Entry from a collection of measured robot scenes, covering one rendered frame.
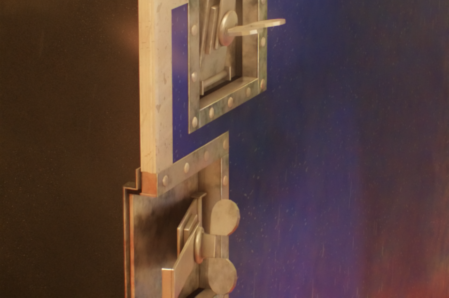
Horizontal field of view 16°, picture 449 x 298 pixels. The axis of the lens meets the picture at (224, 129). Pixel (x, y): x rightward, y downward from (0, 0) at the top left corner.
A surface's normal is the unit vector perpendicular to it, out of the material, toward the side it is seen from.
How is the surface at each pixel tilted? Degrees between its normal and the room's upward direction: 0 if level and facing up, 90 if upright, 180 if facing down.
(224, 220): 75
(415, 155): 90
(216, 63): 98
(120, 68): 90
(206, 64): 98
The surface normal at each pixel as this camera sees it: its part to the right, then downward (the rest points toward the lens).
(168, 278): -0.15, 0.26
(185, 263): 0.99, 0.04
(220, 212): -0.68, -0.07
